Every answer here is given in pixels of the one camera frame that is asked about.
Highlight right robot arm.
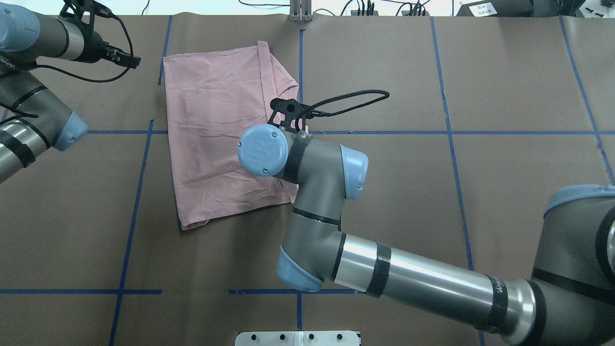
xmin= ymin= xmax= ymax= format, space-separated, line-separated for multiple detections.
xmin=236 ymin=124 xmax=614 ymax=346

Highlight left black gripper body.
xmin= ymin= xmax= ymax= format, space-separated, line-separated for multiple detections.
xmin=84 ymin=31 xmax=118 ymax=63

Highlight grey usb hub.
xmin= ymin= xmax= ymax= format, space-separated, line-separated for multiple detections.
xmin=395 ymin=1 xmax=429 ymax=17
xmin=349 ymin=0 xmax=378 ymax=17

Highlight pink Snoopy t-shirt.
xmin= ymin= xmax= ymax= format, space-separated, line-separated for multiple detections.
xmin=163 ymin=41 xmax=299 ymax=231

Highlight grey USB hub near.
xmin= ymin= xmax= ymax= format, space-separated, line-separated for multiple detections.
xmin=395 ymin=1 xmax=429 ymax=17

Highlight aluminium frame post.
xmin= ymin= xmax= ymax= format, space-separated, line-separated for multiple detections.
xmin=288 ymin=0 xmax=313 ymax=23

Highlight grey USB hub far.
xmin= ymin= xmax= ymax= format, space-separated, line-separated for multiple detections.
xmin=349 ymin=0 xmax=378 ymax=17

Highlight black box with label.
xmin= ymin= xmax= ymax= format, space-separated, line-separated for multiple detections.
xmin=454 ymin=0 xmax=533 ymax=17

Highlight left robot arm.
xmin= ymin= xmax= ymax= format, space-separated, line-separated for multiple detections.
xmin=0 ymin=0 xmax=141 ymax=182

